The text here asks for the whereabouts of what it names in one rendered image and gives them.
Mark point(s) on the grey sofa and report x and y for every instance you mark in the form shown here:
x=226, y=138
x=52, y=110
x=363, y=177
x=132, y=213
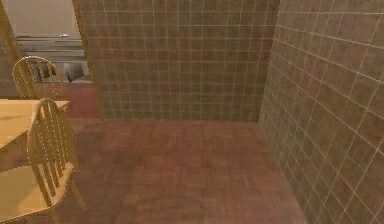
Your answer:
x=50, y=50

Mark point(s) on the light wooden spindle chair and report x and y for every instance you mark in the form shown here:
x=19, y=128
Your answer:
x=20, y=193
x=23, y=75

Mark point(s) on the light wooden dining table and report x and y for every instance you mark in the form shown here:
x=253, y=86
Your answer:
x=15, y=115

